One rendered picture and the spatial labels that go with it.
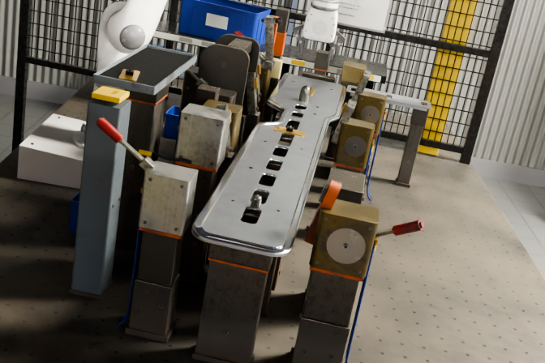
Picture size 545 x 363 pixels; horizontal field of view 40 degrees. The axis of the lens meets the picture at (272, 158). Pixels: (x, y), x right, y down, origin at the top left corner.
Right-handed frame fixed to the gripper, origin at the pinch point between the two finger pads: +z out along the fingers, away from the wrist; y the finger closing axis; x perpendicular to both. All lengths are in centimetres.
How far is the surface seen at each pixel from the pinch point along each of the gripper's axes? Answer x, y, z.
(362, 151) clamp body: -44, 20, 14
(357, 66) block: 24.4, 13.9, 6.0
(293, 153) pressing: -63, 3, 12
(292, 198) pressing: -92, 7, 12
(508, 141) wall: 262, 122, 85
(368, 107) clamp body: -8.6, 20.0, 10.9
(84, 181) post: -99, -36, 15
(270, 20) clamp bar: -1.8, -15.8, -8.4
